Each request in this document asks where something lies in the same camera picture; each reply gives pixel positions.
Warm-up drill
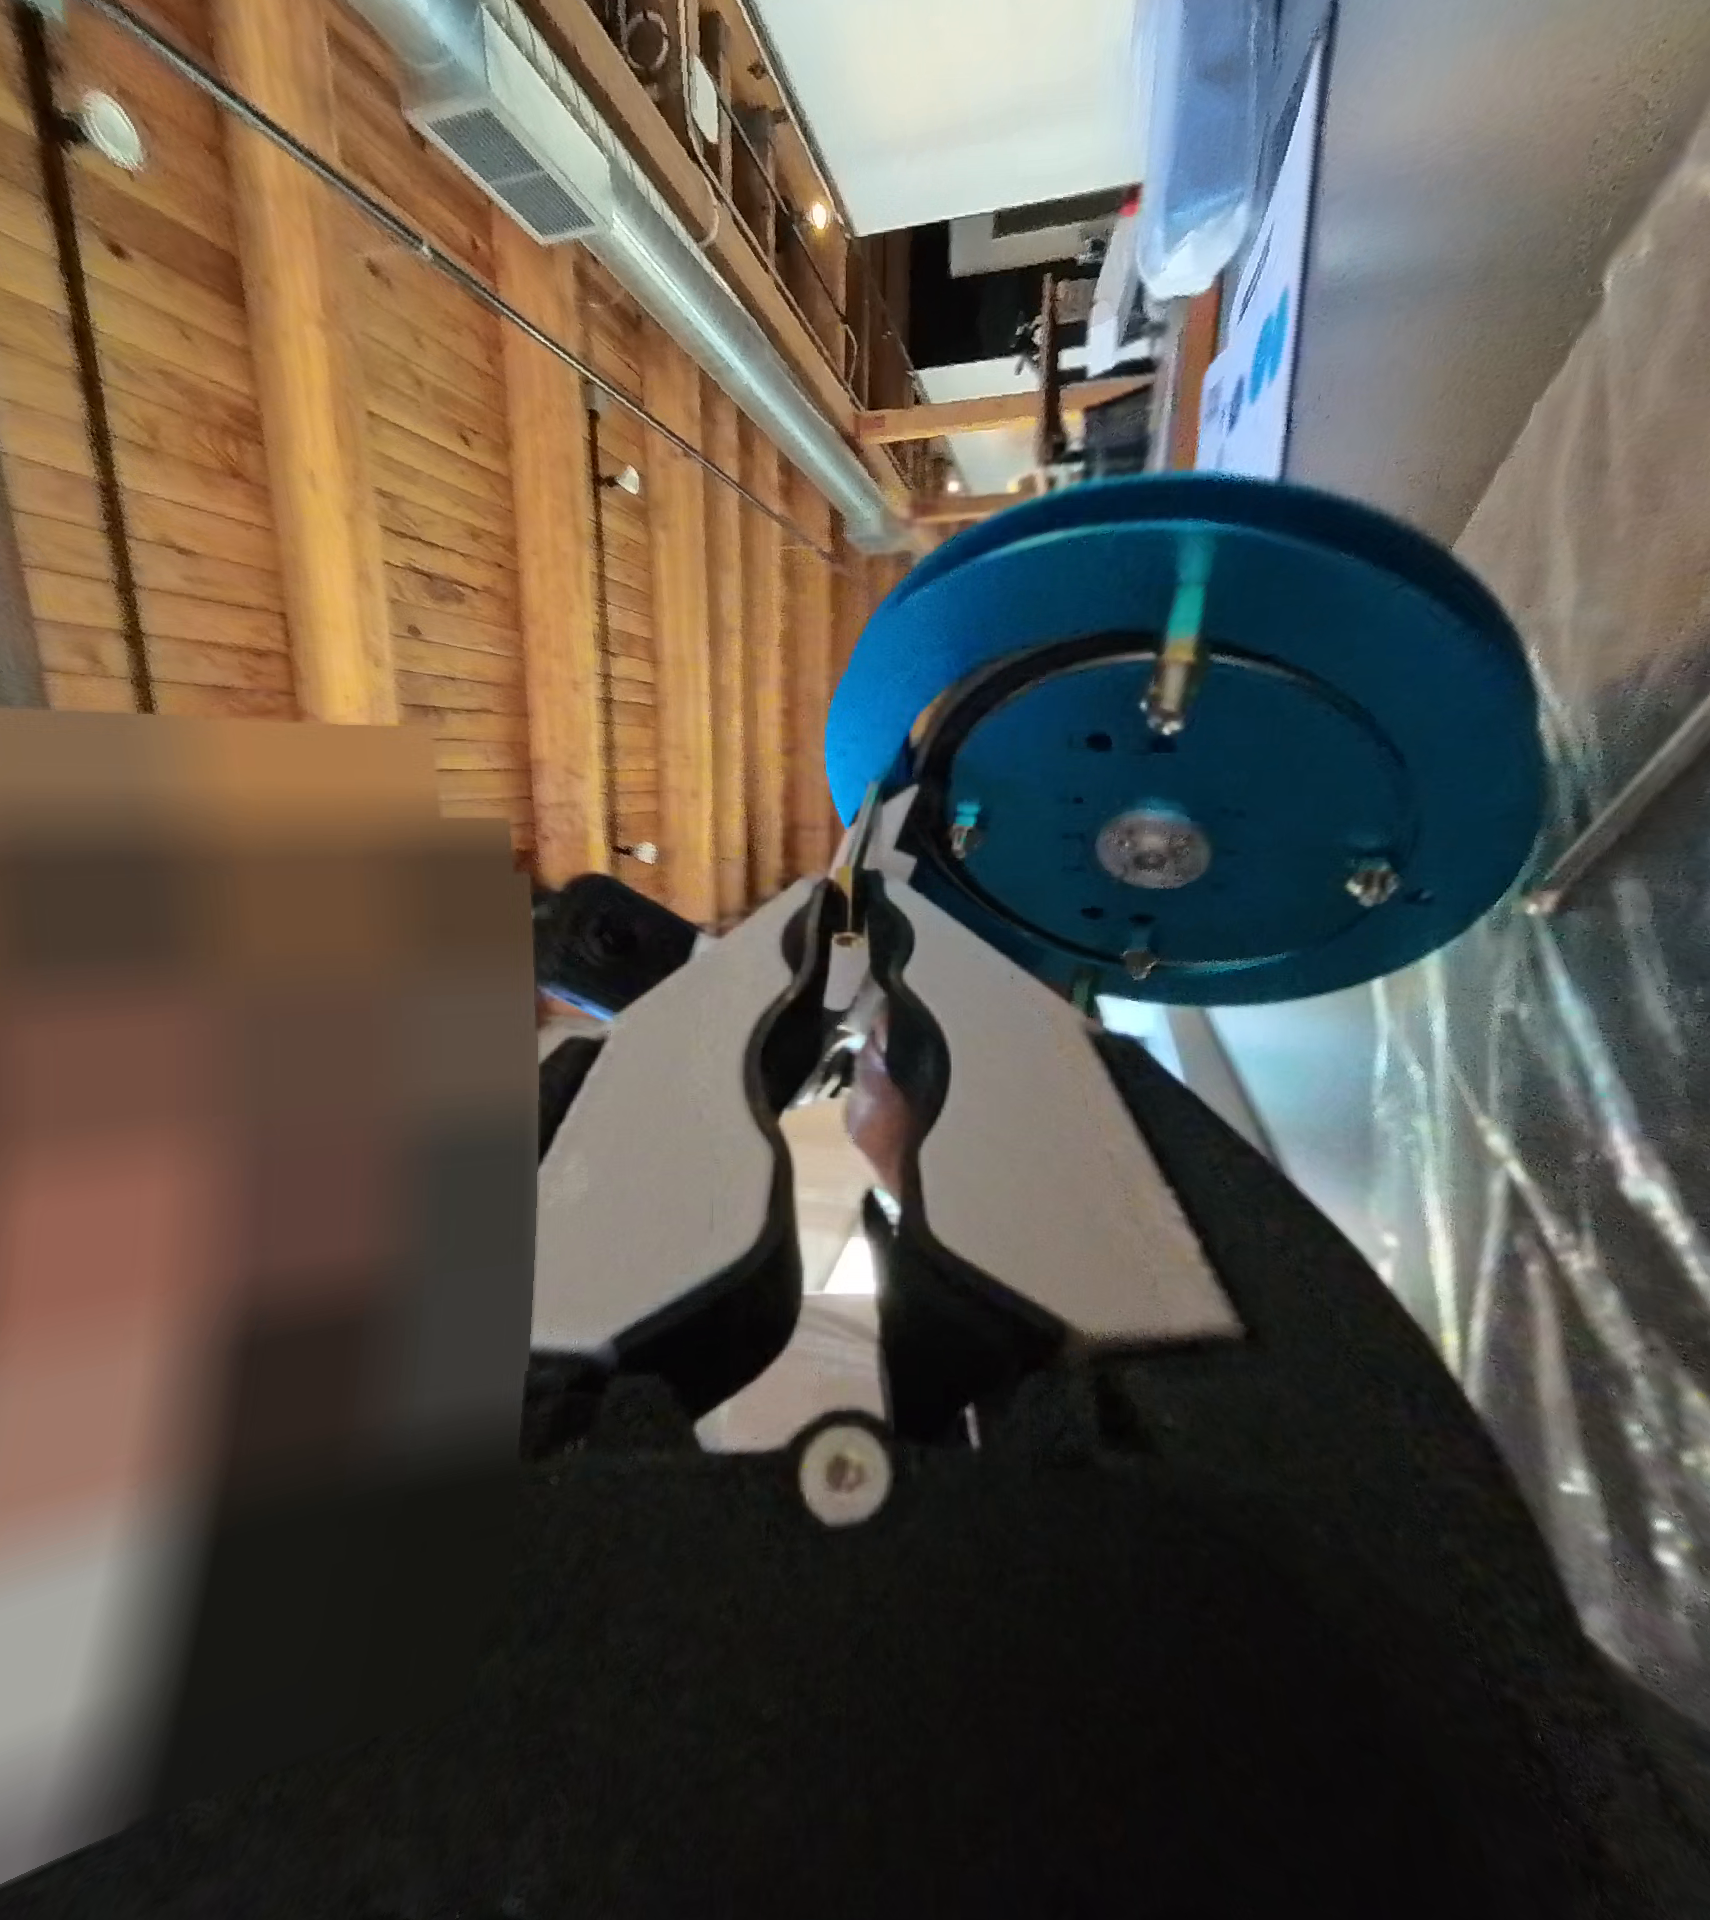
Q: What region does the silver ceiling duct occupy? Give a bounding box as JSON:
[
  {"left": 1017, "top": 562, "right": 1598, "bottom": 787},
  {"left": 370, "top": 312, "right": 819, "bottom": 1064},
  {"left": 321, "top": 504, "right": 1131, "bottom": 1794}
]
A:
[{"left": 345, "top": 0, "right": 924, "bottom": 565}]

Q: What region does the blue metal turntable disc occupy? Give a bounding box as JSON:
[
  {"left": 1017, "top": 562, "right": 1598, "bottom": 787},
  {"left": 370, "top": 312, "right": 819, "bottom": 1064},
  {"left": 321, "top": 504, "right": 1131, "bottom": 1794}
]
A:
[{"left": 822, "top": 469, "right": 1552, "bottom": 1011}]

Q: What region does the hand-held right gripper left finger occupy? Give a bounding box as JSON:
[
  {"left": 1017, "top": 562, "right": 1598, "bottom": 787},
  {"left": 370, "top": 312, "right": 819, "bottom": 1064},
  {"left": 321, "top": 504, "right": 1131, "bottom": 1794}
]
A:
[{"left": 533, "top": 877, "right": 817, "bottom": 1421}]

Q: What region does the grey desk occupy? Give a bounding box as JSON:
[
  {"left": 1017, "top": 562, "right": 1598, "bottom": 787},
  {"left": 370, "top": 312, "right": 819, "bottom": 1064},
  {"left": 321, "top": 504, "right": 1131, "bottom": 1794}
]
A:
[{"left": 1094, "top": 0, "right": 1710, "bottom": 1802}]

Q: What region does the white plastic wrapped box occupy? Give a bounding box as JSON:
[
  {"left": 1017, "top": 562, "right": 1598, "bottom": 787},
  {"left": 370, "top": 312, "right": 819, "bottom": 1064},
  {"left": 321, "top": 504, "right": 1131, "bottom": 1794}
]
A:
[{"left": 1132, "top": 0, "right": 1314, "bottom": 302}]

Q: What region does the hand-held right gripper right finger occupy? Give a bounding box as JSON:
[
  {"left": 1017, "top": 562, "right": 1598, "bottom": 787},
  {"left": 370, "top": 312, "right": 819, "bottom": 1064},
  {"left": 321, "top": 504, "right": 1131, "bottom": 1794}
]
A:
[{"left": 855, "top": 870, "right": 1249, "bottom": 1454}]

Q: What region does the person's left hand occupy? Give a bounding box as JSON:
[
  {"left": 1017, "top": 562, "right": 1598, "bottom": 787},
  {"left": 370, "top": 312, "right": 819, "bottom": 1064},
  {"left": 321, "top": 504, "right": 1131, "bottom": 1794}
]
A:
[{"left": 841, "top": 1034, "right": 933, "bottom": 1202}]

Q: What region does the large clear plastic bag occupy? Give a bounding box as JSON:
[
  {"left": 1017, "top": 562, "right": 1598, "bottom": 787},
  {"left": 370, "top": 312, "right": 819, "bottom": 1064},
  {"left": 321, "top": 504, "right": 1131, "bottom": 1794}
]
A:
[{"left": 1094, "top": 60, "right": 1710, "bottom": 1788}]

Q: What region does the round ceiling lamp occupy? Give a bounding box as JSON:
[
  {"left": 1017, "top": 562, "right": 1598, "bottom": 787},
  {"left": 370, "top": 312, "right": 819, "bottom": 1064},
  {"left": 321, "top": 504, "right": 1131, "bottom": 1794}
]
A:
[{"left": 75, "top": 86, "right": 157, "bottom": 170}]

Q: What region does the printed instruction sheet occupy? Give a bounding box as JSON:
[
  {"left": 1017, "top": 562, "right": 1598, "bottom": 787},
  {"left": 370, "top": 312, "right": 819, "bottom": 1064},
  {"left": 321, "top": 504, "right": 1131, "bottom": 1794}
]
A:
[{"left": 1193, "top": 36, "right": 1330, "bottom": 483}]

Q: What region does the small metal rod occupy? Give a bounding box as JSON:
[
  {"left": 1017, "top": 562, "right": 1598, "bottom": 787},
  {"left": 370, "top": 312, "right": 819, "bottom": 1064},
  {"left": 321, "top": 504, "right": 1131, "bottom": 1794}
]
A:
[{"left": 1526, "top": 683, "right": 1710, "bottom": 921}]

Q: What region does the brass hex standoff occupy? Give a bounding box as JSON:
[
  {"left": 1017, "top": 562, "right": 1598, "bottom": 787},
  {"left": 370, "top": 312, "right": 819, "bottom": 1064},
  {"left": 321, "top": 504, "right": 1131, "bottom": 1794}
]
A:
[{"left": 824, "top": 780, "right": 890, "bottom": 1000}]

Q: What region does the white ceiling vent unit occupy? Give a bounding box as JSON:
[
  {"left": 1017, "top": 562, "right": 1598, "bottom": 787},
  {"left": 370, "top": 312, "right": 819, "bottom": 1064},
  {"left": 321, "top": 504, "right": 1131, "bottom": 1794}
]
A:
[{"left": 404, "top": 7, "right": 621, "bottom": 246}]

